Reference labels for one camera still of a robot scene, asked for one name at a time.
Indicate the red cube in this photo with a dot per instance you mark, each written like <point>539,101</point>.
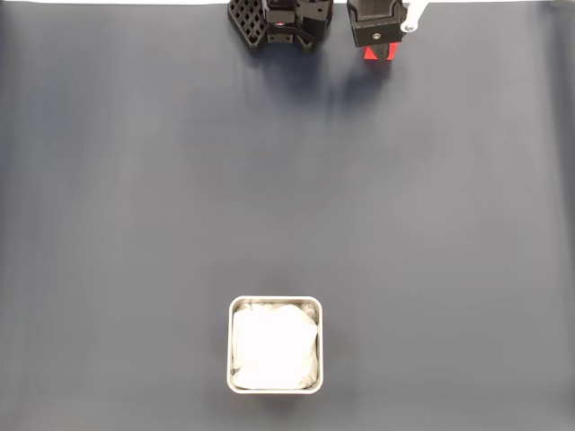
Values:
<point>368,54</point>

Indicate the square metal box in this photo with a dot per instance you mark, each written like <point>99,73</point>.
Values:
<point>274,391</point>

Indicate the grey table mat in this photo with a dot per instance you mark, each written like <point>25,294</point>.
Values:
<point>135,202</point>

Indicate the white crumpled cloth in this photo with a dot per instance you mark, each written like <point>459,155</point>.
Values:
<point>274,345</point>

